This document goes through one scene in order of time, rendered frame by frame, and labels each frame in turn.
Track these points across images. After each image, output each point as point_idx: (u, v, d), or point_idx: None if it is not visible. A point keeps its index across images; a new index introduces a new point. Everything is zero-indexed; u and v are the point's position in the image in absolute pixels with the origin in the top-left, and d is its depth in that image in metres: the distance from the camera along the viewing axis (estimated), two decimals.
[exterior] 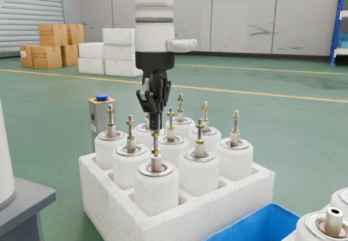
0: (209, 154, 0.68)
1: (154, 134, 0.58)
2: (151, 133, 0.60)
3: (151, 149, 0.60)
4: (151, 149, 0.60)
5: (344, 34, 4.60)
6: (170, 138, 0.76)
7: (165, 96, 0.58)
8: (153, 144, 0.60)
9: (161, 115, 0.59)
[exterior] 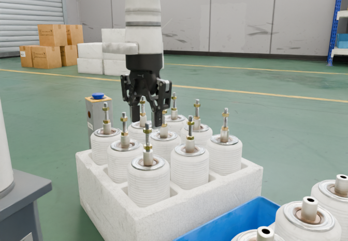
0: (199, 149, 0.71)
1: (151, 129, 0.62)
2: (145, 132, 0.62)
3: (147, 147, 0.62)
4: (147, 147, 0.62)
5: (341, 34, 4.63)
6: (163, 134, 0.79)
7: (147, 98, 0.58)
8: (148, 141, 0.63)
9: (156, 117, 0.58)
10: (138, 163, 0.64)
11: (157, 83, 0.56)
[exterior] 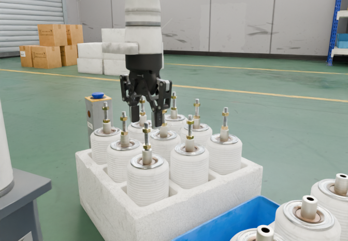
0: (199, 149, 0.71)
1: (150, 129, 0.62)
2: (143, 131, 0.62)
3: (145, 146, 0.63)
4: (145, 146, 0.63)
5: (341, 34, 4.63)
6: (163, 134, 0.79)
7: (147, 98, 0.57)
8: (146, 140, 0.63)
9: (156, 117, 0.58)
10: (142, 157, 0.66)
11: (157, 83, 0.56)
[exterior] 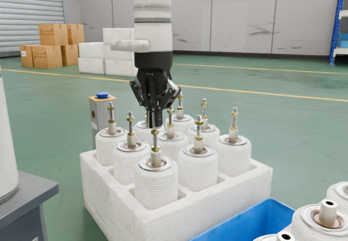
0: (207, 150, 0.69)
1: (158, 131, 0.60)
2: (151, 133, 0.60)
3: (153, 148, 0.61)
4: (153, 148, 0.61)
5: (343, 33, 4.61)
6: (170, 134, 0.77)
7: (151, 98, 0.57)
8: (155, 142, 0.61)
9: (157, 117, 0.58)
10: (146, 161, 0.63)
11: (167, 85, 0.55)
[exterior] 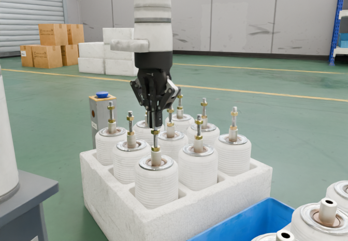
0: (207, 149, 0.69)
1: (158, 131, 0.60)
2: (150, 132, 0.60)
3: (152, 147, 0.61)
4: (152, 148, 0.61)
5: (343, 33, 4.61)
6: (170, 134, 0.77)
7: (151, 98, 0.57)
8: (154, 142, 0.61)
9: (156, 117, 0.58)
10: (145, 162, 0.62)
11: (166, 85, 0.55)
